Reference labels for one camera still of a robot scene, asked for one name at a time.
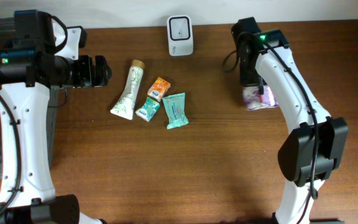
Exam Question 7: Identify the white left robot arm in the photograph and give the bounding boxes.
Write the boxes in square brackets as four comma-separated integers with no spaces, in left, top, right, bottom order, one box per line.
[0,10,112,223]

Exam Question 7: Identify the pink purple tissue pack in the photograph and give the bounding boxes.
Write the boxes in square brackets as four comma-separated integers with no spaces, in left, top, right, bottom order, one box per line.
[242,85,278,111]

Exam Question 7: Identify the teal wet wipes pack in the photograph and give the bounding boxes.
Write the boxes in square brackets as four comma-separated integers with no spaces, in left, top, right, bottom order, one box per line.
[162,93,189,129]

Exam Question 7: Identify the white tube with brown cap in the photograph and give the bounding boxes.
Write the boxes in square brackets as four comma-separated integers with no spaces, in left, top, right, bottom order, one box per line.
[110,60,145,120]

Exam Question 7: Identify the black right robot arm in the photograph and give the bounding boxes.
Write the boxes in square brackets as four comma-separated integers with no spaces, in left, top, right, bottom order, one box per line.
[231,17,349,223]

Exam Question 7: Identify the green small tissue pack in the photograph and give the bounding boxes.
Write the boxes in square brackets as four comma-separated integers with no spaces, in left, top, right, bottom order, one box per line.
[135,97,160,122]

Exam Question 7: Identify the orange small tissue pack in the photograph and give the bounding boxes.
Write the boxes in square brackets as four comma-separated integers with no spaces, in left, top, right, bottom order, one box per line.
[147,77,171,102]

